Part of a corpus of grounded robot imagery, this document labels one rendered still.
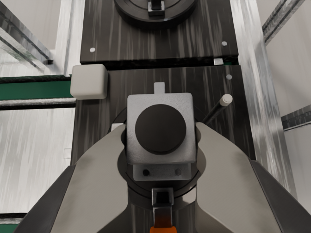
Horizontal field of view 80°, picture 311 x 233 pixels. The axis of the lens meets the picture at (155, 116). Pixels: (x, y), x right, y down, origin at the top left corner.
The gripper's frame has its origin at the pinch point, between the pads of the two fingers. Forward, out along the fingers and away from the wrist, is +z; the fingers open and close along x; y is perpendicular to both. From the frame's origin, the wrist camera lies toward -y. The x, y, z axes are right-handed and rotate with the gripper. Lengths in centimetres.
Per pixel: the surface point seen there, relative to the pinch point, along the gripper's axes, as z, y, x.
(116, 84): 14.8, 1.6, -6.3
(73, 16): 25.8, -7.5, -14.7
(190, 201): 2.7, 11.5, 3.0
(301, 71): 27.2, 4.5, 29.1
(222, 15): 22.4, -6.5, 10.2
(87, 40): 20.1, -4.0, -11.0
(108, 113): 11.8, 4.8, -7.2
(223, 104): 2.9, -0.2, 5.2
